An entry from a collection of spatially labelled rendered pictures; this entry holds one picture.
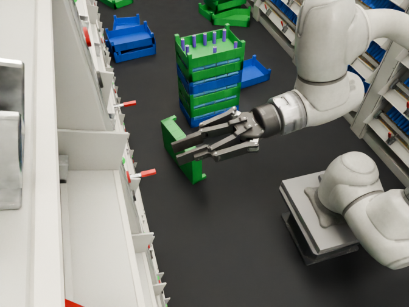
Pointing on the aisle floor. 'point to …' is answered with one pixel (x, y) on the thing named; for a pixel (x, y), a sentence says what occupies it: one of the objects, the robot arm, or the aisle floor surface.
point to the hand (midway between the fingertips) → (189, 148)
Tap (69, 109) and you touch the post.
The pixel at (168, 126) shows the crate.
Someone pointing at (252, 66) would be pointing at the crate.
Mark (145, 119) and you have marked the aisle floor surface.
